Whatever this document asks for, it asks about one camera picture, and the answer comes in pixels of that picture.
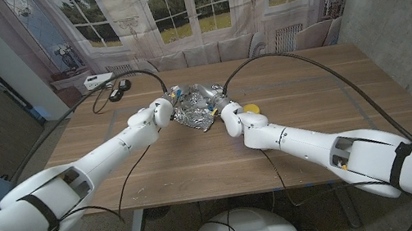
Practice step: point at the aluminum foil sheet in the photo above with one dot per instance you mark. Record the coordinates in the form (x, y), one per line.
(196, 119)

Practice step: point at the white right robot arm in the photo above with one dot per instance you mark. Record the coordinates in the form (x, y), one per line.
(318, 143)

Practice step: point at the printed window scene backdrop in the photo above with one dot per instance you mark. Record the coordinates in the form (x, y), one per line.
(193, 9)

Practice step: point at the black power adapter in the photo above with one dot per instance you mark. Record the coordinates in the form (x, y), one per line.
(116, 95)
(124, 85)

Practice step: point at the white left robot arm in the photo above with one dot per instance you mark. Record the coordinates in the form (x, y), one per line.
(92, 158)

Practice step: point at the yellow plastic cup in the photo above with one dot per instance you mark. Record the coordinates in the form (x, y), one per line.
(252, 109)

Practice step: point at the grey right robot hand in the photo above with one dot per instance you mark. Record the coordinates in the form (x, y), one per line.
(215, 97)

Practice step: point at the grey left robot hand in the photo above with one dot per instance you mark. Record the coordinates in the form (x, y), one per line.
(184, 96)

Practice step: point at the white power strip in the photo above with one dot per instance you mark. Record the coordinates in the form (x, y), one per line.
(95, 82)

